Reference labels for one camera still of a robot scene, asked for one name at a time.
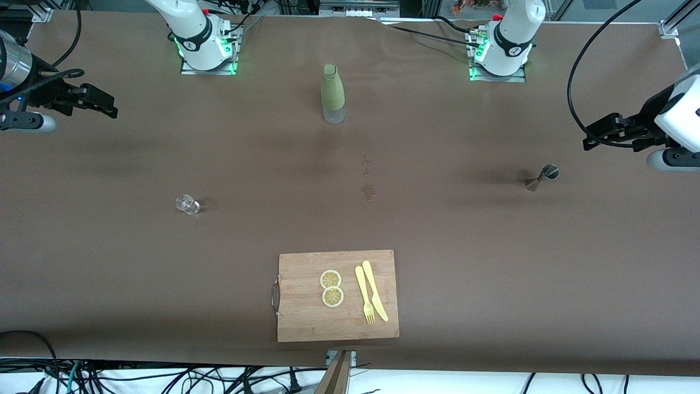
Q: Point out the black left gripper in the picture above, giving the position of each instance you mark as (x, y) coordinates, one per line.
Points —
(650, 117)

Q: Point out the green sleeved glass bottle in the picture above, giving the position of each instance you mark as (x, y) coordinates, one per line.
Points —
(332, 87)

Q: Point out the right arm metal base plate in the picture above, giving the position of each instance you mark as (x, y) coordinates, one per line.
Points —
(188, 70)

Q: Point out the grey power strip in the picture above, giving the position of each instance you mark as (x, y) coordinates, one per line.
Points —
(358, 8)

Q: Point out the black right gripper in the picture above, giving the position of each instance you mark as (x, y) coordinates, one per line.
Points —
(45, 91)

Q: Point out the yellow plastic knife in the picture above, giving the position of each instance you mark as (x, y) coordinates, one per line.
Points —
(373, 287)

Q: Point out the orange red background object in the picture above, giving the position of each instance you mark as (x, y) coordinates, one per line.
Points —
(476, 5)

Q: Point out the metal measuring jigger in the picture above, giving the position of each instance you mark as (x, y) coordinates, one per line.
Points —
(548, 173)

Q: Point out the brown table cover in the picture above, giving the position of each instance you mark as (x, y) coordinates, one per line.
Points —
(492, 246)

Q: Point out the yellow plastic fork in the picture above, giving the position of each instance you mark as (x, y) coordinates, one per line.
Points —
(362, 287)

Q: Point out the wooden cutting board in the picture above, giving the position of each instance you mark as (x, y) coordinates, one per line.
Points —
(306, 317)

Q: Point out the metal post bracket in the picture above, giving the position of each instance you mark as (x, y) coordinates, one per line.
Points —
(353, 357)

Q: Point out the wooden post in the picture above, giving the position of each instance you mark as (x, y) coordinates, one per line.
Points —
(334, 380)

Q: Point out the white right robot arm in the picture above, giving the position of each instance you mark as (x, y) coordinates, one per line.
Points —
(191, 33)

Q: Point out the aluminium frame profile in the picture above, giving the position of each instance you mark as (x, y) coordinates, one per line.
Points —
(675, 24)
(41, 12)

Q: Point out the lemon slice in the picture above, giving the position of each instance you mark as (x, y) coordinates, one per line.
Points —
(332, 297)
(330, 279)

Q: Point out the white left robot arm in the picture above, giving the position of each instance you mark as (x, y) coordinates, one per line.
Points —
(514, 33)

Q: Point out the clear glass shaker cup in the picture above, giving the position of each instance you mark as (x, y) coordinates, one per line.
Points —
(187, 204)

